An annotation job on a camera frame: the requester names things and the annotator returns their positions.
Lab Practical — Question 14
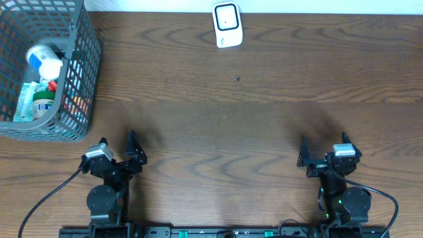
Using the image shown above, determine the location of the green lid jar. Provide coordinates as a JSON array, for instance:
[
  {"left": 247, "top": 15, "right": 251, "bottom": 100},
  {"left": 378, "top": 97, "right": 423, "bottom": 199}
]
[{"left": 32, "top": 91, "right": 56, "bottom": 120}]

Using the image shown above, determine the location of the white jar blue label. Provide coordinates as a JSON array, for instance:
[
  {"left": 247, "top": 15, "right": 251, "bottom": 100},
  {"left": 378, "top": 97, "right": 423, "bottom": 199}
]
[{"left": 26, "top": 44, "right": 63, "bottom": 80}]

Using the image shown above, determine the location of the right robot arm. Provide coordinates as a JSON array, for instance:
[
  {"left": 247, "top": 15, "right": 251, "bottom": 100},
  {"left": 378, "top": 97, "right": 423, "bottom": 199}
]
[{"left": 297, "top": 132, "right": 371, "bottom": 237}]

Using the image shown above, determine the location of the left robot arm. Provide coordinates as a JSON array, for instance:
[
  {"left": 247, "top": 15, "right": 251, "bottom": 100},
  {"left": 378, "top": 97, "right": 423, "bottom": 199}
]
[{"left": 79, "top": 130, "right": 147, "bottom": 238}]

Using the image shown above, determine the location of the white barcode scanner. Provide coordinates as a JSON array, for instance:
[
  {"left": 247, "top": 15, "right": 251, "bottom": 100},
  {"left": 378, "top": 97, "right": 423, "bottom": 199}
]
[{"left": 212, "top": 2, "right": 243, "bottom": 48}]

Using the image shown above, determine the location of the red white small packet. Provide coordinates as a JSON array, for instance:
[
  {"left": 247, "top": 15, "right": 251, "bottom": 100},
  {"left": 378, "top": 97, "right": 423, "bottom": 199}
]
[{"left": 48, "top": 81, "right": 58, "bottom": 93}]

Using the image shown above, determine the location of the pale green wipes packet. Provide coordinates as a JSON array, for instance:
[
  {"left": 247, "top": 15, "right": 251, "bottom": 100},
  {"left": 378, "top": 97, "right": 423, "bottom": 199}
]
[{"left": 13, "top": 82, "right": 48, "bottom": 122}]

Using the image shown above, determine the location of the grey plastic mesh basket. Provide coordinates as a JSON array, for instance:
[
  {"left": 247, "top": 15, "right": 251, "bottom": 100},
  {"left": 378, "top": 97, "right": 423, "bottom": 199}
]
[{"left": 1, "top": 0, "right": 102, "bottom": 141}]

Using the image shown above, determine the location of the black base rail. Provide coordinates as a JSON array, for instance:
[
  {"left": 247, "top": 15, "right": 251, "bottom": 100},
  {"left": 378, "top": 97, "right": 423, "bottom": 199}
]
[{"left": 58, "top": 226, "right": 389, "bottom": 238}]

